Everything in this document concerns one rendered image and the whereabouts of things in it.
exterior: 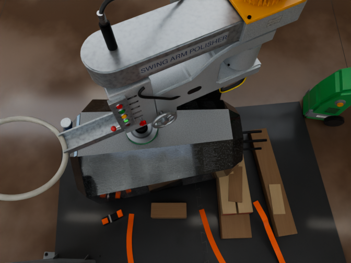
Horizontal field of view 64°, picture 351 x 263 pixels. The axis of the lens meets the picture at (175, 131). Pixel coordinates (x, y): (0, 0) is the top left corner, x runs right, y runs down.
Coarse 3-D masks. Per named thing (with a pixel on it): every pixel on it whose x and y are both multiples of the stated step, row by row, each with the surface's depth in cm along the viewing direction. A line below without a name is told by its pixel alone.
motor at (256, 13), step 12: (240, 0) 114; (252, 0) 112; (264, 0) 108; (276, 0) 110; (288, 0) 113; (300, 0) 113; (240, 12) 112; (252, 12) 111; (264, 12) 111; (276, 12) 112
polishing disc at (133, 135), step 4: (148, 124) 185; (156, 124) 185; (148, 128) 184; (152, 128) 184; (156, 128) 184; (132, 132) 183; (136, 132) 183; (148, 132) 183; (152, 132) 183; (156, 132) 183; (128, 136) 182; (132, 136) 182; (136, 136) 182; (140, 136) 182; (144, 136) 182; (148, 136) 182; (152, 136) 182; (132, 140) 181; (136, 140) 181; (140, 140) 181; (144, 140) 181; (148, 140) 181
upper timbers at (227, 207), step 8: (224, 176) 235; (224, 184) 232; (224, 192) 230; (248, 192) 229; (224, 200) 227; (248, 200) 227; (224, 208) 225; (232, 208) 225; (240, 208) 225; (248, 208) 224
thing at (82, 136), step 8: (96, 120) 161; (104, 120) 165; (112, 120) 166; (72, 128) 159; (80, 128) 161; (88, 128) 164; (96, 128) 164; (104, 128) 164; (120, 128) 159; (64, 136) 161; (72, 136) 162; (80, 136) 162; (88, 136) 162; (96, 136) 162; (104, 136) 158; (72, 144) 160; (80, 144) 155; (88, 144) 158; (64, 152) 154; (72, 152) 158
